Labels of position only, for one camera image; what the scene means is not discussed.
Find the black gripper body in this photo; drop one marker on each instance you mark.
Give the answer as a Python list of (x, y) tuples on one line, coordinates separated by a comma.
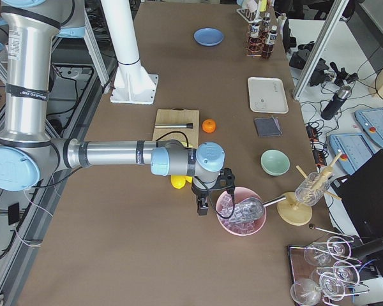
[(199, 192)]

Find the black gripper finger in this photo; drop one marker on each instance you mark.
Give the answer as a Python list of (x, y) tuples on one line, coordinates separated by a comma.
[(202, 206)]

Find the blue plate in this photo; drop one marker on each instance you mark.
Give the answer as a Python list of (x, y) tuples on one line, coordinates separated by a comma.
[(208, 37)]

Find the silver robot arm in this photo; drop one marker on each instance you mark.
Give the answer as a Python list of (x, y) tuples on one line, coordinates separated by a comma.
[(28, 154)]

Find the metal ice scoop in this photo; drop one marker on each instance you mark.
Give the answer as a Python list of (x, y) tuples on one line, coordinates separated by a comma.
[(251, 209)]

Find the orange mandarin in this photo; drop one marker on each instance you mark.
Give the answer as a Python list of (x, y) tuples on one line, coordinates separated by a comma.
[(209, 126)]

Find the steel muddler with black tip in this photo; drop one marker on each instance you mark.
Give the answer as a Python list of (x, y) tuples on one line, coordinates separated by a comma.
[(188, 125)]

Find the mint green bowl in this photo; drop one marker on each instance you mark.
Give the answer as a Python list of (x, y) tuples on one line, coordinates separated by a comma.
[(274, 162)]

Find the wooden cutting board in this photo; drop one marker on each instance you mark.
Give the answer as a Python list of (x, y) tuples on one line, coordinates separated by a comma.
[(178, 116)]

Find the grey folded cloth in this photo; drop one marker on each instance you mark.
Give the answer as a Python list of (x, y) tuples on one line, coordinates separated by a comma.
[(267, 127)]

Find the wooden cup rack stand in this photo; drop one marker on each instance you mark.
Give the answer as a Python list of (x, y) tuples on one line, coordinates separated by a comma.
[(296, 213)]

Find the clear textured glass cup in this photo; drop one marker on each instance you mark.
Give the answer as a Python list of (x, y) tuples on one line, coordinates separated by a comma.
[(313, 187)]

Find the cream rabbit tray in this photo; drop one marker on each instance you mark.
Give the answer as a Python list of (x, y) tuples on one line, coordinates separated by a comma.
[(267, 95)]

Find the wine glass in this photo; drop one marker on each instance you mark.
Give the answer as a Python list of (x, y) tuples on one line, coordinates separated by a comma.
[(338, 248), (305, 292), (317, 254), (347, 273)]

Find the blue teach pendant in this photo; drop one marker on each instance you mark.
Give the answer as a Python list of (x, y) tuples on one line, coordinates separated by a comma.
[(355, 148), (371, 121)]

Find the dark tea bottle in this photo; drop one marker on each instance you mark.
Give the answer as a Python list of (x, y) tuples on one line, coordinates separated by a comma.
[(254, 40), (269, 42), (266, 22)]

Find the black thermos bottle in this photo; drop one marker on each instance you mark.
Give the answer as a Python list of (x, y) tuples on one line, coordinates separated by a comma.
[(340, 96)]

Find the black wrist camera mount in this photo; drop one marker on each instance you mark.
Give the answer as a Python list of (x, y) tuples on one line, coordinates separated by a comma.
[(226, 179)]

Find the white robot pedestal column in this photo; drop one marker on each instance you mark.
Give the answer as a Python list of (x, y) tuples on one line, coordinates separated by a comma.
[(132, 83)]

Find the copper wire bottle rack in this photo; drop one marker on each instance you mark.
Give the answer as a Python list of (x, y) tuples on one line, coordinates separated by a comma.
[(262, 37)]

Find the aluminium frame post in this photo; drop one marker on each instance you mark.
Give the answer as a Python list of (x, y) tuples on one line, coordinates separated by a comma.
[(325, 33)]

